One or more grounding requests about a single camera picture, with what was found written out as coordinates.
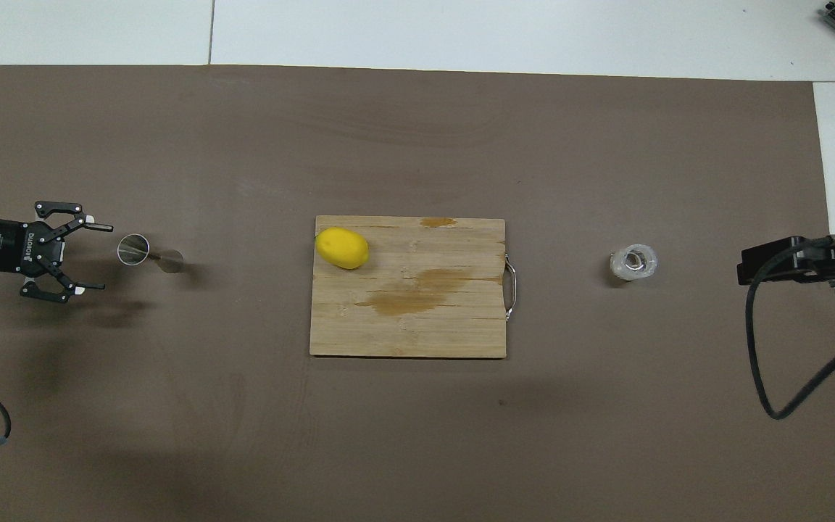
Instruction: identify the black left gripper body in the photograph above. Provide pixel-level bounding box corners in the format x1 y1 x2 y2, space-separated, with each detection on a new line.
0 216 67 276

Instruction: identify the steel double jigger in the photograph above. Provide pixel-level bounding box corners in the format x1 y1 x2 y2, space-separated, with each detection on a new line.
117 233 185 274

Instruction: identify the small clear glass cup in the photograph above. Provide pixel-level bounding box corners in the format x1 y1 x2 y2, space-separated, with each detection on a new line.
610 244 658 282

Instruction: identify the yellow lemon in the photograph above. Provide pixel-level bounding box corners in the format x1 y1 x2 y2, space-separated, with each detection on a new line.
315 226 370 270

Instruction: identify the wooden cutting board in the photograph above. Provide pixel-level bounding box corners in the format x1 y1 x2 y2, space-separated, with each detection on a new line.
309 215 518 360

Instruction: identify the brown table mat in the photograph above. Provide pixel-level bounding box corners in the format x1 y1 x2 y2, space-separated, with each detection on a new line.
0 64 835 522

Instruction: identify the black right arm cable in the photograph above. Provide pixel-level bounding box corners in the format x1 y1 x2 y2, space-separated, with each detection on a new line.
745 232 835 421

